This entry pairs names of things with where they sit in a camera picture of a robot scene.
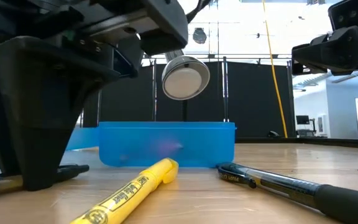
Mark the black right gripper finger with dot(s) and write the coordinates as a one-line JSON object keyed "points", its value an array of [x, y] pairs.
{"points": [[300, 68], [331, 51]]}

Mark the black gel pen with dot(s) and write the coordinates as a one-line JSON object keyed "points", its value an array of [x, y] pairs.
{"points": [[73, 171], [291, 186]]}

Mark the yellow highlighter pen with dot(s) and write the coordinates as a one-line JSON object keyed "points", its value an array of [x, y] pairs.
{"points": [[129, 196]]}

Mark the blue plastic supply box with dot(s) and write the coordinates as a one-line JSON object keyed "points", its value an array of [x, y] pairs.
{"points": [[197, 146]]}

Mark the black computer monitor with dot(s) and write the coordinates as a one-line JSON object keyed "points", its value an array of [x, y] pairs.
{"points": [[302, 119]]}

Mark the black partition screen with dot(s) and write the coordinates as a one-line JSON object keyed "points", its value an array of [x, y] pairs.
{"points": [[253, 99]]}

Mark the round black overhead fixture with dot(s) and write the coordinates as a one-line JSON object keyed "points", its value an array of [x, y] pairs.
{"points": [[199, 35]]}

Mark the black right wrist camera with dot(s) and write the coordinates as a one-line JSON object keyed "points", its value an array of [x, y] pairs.
{"points": [[345, 15]]}

